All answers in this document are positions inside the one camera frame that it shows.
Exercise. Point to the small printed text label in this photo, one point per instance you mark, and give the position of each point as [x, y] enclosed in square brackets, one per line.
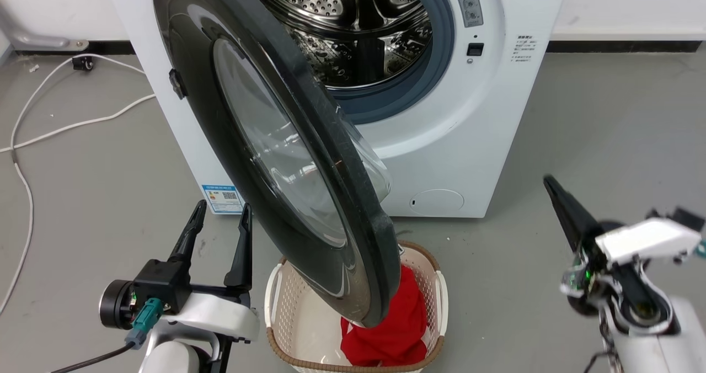
[523, 48]

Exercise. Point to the stainless steel washer drum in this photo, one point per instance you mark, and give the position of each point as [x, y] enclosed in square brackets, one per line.
[358, 25]

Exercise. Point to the blue-grey rubber door gasket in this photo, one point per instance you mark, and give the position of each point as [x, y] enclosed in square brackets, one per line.
[436, 69]

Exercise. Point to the black round washer door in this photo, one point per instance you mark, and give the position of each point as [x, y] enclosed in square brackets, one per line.
[198, 108]

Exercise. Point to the grey warning sticker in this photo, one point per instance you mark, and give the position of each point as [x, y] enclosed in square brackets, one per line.
[468, 0]

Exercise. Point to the round white filter cover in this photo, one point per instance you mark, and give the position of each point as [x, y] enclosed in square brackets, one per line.
[437, 202]

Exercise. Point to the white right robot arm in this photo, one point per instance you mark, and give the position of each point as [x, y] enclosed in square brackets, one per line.
[656, 329]

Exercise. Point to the black door lock socket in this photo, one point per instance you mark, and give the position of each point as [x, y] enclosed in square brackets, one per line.
[475, 49]

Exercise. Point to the black cylinder wrist camera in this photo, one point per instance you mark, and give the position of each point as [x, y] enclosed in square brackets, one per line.
[116, 304]

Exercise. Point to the blue energy label sticker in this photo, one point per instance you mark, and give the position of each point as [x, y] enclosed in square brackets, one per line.
[223, 198]

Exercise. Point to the white plastic laundry basket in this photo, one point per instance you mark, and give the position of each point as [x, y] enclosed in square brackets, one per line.
[298, 318]

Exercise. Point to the red garment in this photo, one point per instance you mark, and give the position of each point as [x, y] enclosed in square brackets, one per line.
[397, 329]

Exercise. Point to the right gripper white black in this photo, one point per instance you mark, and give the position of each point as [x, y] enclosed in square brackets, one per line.
[645, 240]

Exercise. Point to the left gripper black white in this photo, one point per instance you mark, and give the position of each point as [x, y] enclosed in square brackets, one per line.
[165, 284]

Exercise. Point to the white curved appliance base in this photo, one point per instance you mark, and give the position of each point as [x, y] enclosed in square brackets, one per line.
[38, 33]

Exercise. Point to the black door latch hook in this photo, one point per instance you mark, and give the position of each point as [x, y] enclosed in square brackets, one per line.
[177, 84]

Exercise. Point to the white front-load washing machine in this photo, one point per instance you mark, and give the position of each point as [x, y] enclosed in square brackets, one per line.
[474, 136]

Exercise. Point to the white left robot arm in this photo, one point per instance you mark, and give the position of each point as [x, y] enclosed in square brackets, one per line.
[171, 356]

